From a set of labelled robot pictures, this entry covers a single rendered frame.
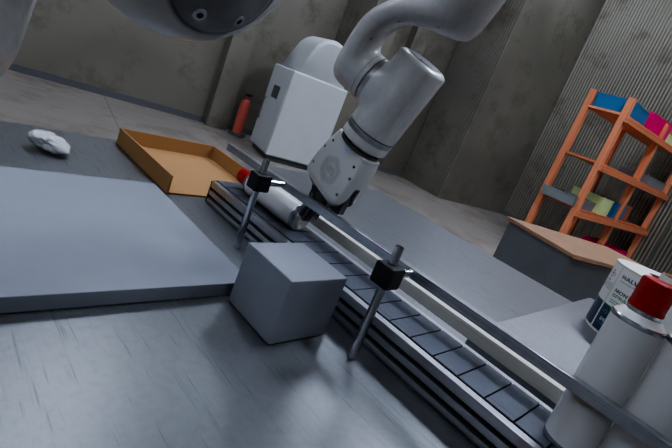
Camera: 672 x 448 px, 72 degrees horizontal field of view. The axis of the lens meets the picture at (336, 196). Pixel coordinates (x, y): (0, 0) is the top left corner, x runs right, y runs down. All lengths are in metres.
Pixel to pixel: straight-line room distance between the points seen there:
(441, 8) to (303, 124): 5.11
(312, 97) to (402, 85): 5.02
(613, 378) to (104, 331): 0.52
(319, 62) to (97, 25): 2.63
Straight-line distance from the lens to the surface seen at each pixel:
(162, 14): 0.27
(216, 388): 0.51
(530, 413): 0.64
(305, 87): 5.63
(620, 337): 0.56
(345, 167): 0.73
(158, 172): 1.01
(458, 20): 0.65
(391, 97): 0.69
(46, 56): 6.39
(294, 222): 0.84
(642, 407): 0.58
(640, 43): 9.35
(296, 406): 0.53
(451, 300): 0.60
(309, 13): 7.10
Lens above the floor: 1.15
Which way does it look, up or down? 13 degrees down
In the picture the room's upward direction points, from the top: 21 degrees clockwise
